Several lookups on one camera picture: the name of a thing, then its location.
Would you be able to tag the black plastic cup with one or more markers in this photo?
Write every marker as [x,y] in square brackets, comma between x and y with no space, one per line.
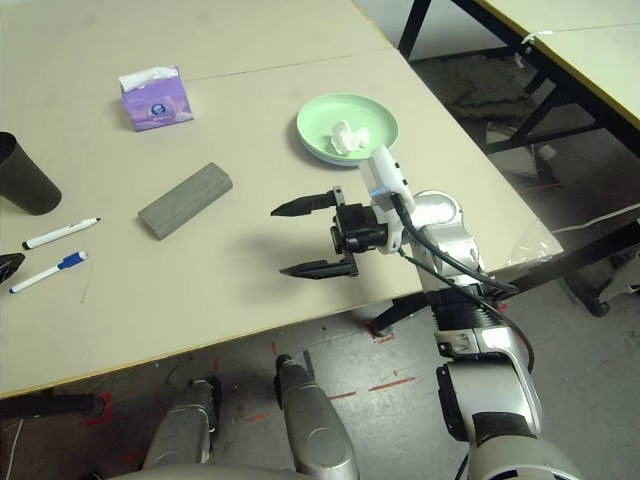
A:
[25,185]

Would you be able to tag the grey glasses case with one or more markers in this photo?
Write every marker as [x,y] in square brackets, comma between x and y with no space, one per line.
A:
[185,202]

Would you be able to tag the silver robot left leg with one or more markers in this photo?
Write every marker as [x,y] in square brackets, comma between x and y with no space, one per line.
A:
[182,435]

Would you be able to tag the purple tissue box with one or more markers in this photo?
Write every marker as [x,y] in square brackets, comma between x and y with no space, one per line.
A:
[155,110]

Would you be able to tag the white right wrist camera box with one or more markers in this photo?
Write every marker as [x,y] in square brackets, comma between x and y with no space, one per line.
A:
[385,175]

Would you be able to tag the white tissue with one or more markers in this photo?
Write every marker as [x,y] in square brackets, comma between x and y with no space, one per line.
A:
[345,137]

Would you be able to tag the black table leg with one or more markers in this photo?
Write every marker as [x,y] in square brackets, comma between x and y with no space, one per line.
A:
[50,406]
[400,310]

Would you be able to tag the grey robot torso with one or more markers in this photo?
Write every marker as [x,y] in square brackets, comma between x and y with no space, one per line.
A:
[200,475]

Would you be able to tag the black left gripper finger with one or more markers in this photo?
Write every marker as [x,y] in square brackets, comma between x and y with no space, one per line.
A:
[10,267]

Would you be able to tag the white marker black cap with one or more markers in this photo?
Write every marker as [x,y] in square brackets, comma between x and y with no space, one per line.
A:
[55,235]

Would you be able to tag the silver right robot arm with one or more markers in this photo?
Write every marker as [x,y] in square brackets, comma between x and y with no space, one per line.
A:
[500,375]

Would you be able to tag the silver robot leg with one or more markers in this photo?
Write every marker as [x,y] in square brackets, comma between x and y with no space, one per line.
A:
[320,430]
[182,435]

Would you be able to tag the silver robot right leg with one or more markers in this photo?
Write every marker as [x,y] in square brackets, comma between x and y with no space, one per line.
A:
[320,430]

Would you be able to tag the yellow-edged table black frame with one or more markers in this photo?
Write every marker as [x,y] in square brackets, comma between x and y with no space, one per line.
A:
[600,50]

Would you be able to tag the small white floor object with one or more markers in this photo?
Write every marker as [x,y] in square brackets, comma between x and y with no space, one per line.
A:
[546,151]

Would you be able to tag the clear plastic sheet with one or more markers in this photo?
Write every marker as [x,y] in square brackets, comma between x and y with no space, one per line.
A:
[537,245]

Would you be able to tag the white marker blue cap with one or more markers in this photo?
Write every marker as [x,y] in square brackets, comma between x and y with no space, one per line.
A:
[35,281]

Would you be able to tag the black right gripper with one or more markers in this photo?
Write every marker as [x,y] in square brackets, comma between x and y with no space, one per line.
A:
[357,230]

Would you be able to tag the light green plate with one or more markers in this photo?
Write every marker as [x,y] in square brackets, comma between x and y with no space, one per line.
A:
[320,120]

